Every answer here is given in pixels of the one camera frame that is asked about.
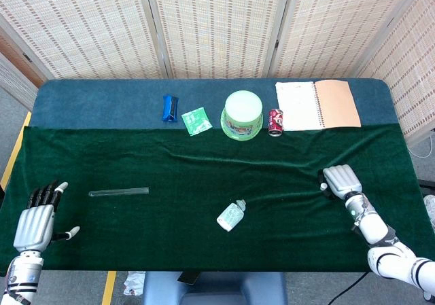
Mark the white plastic bag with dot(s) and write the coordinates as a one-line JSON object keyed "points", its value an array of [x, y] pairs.
{"points": [[431, 211]]}

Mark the blue table cover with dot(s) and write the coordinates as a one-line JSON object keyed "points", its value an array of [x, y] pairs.
{"points": [[102, 104]]}

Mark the blue snack packet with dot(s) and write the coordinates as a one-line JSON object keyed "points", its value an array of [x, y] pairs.
{"points": [[169, 109]]}

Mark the small white green bottle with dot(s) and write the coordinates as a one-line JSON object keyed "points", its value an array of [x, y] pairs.
{"points": [[229, 216]]}

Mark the dark green velvet cloth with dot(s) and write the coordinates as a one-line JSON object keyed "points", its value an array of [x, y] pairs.
{"points": [[170, 237]]}

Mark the narrow woven screen panel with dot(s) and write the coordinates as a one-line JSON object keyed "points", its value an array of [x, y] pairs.
{"points": [[13, 84]]}

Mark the red soda can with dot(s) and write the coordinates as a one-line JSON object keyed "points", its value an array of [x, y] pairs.
{"points": [[275, 121]]}

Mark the upturned green plastic bucket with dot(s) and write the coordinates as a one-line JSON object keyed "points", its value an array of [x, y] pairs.
{"points": [[242, 115]]}

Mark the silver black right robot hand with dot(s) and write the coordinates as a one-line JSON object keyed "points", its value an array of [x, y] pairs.
{"points": [[341, 181]]}

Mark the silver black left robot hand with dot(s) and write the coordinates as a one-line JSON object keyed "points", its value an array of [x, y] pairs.
{"points": [[34, 223]]}

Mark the crumpled white paper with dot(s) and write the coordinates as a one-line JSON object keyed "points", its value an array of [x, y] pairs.
{"points": [[133, 283]]}

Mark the small white stopper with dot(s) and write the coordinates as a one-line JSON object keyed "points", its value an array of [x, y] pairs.
{"points": [[323, 185]]}

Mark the woven bamboo folding screen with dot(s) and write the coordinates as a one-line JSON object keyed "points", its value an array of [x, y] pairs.
{"points": [[217, 23]]}

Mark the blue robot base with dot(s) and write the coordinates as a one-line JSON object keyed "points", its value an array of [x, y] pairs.
{"points": [[217, 289]]}

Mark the clear glass test tube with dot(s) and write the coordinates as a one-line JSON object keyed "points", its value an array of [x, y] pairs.
{"points": [[119, 192]]}

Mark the flat black device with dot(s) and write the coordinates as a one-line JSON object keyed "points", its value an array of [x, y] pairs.
{"points": [[188, 278]]}

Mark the open spiral notebook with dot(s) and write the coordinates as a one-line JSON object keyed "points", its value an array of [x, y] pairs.
{"points": [[299, 106]]}

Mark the green white sachet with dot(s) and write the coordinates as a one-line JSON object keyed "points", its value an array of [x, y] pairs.
{"points": [[196, 121]]}

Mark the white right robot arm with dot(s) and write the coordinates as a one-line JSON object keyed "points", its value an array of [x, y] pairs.
{"points": [[377, 230]]}

